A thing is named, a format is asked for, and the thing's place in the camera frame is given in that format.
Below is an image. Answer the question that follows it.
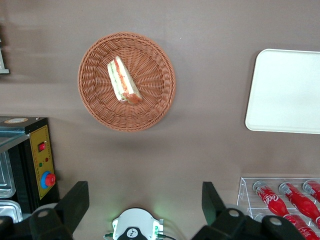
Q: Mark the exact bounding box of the large round wicker basket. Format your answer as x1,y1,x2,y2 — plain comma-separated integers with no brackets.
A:
77,31,177,132

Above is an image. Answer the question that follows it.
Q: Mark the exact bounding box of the cream rectangular tray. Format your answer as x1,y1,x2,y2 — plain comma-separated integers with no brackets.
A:
244,48,320,135

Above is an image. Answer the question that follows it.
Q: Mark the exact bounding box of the triangle sandwich with filling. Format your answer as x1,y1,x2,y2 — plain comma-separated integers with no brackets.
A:
106,55,144,105

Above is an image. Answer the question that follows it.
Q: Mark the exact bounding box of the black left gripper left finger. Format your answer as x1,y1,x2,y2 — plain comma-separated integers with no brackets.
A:
0,181,90,240

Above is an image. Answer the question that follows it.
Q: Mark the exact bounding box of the black food warmer cabinet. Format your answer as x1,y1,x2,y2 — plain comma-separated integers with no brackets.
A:
0,116,61,223

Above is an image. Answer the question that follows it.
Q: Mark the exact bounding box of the steel food pan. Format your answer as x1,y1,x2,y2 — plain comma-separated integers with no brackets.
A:
0,199,24,224
0,149,16,199

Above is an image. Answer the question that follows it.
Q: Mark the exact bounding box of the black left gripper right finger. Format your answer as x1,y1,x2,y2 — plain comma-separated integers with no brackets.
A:
191,181,306,240

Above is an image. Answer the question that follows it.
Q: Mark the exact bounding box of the red cola bottle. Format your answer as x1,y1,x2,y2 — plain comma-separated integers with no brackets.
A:
252,180,291,218
283,213,315,240
302,179,320,202
278,181,320,227

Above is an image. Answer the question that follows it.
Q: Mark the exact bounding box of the clear acrylic bottle rack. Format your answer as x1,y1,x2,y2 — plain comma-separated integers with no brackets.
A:
236,176,320,240

